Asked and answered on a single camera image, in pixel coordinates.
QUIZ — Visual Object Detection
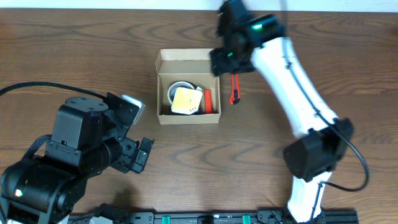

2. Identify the orange utility knife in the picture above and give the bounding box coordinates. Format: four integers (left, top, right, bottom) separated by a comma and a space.
229, 73, 241, 105

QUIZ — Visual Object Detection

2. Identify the white tape roll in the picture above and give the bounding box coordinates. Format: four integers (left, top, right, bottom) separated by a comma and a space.
167, 81, 197, 104

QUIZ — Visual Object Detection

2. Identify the brown cardboard box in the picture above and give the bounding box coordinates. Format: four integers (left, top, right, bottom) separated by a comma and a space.
155, 49, 221, 125

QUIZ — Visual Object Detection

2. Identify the yellow sticky note pad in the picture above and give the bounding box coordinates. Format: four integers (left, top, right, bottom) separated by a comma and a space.
171, 87, 203, 115

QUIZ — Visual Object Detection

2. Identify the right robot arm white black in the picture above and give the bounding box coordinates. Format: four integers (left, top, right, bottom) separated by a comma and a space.
210, 0, 353, 223

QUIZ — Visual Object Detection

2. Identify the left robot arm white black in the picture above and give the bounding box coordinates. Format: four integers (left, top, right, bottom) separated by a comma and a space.
1, 93, 154, 223

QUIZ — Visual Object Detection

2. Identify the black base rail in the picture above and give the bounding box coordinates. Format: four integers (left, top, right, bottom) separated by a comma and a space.
68, 203, 359, 224

